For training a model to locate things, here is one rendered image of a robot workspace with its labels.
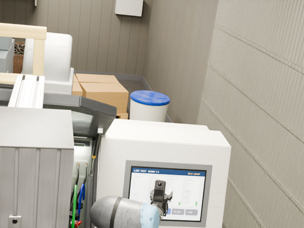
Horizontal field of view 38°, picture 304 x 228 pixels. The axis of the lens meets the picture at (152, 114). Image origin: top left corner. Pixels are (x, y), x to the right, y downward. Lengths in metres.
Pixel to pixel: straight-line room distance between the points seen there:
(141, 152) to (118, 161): 0.13
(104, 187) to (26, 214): 1.27
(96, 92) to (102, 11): 2.68
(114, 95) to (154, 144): 4.23
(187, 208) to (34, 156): 1.52
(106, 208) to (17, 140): 0.54
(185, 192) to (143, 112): 3.45
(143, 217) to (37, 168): 0.51
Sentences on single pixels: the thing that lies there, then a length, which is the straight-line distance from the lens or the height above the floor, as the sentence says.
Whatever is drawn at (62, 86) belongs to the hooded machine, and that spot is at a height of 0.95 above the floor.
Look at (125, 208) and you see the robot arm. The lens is 1.47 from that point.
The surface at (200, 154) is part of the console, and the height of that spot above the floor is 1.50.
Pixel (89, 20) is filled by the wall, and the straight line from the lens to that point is 8.73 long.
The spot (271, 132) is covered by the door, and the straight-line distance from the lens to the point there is 3.76.
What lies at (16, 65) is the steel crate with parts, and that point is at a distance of 7.55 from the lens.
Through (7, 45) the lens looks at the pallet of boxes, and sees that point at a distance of 6.39.
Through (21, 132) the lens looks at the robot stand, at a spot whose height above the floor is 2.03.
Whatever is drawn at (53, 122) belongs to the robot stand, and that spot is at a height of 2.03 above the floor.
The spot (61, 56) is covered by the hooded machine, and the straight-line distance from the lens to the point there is 5.10.
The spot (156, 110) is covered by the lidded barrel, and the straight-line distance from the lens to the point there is 5.76.
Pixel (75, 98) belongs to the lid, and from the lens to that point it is 1.55.
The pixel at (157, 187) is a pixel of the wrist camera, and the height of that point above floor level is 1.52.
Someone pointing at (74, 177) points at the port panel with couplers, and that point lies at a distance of 2.57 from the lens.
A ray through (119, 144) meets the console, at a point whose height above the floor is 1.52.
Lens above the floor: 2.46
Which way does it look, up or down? 20 degrees down
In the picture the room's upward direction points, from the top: 8 degrees clockwise
